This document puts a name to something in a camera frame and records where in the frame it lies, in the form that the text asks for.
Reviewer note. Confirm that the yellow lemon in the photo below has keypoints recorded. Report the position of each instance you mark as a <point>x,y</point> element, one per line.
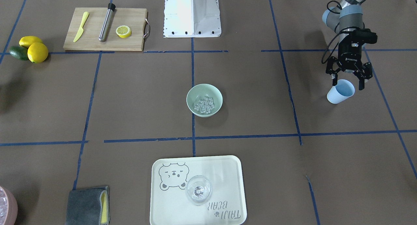
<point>27,41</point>
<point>37,52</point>

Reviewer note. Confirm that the steel knife handle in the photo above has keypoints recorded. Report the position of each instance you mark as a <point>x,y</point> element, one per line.
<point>107,22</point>

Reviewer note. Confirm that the grey and yellow folded cloth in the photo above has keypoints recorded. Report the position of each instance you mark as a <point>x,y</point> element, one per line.
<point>88,206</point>

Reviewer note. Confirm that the green lime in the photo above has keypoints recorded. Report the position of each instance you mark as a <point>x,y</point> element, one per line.
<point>19,53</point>

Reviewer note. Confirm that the yellow plastic knife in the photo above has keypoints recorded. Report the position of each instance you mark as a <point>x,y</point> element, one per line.
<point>80,31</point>

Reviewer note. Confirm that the pink bowl of ice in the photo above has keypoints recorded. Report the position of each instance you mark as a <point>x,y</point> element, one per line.
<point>8,207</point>

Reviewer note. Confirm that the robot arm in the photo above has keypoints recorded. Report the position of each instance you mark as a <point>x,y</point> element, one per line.
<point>346,20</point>

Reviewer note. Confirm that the cream bear tray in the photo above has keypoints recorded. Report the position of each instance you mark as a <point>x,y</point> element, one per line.
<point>169,204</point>

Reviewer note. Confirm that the clear wine glass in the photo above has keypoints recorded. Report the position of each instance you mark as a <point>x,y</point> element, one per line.
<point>199,190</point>

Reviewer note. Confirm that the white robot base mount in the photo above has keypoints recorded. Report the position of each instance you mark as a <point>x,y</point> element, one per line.
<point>192,19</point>

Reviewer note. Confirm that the light blue plastic cup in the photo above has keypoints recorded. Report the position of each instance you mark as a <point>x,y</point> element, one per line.
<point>342,91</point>

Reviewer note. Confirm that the green bowl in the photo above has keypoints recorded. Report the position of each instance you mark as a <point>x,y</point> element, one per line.
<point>203,90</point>

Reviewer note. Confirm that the wooden cutting board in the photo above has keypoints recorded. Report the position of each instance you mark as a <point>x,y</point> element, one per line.
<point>135,18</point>

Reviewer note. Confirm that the ice cubes in green bowl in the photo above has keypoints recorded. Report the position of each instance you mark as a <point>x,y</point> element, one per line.
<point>204,105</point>

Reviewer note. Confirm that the half lemon slice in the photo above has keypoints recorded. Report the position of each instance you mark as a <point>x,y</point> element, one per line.
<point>123,31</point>

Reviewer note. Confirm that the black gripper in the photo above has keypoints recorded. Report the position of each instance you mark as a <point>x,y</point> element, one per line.
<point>348,56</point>

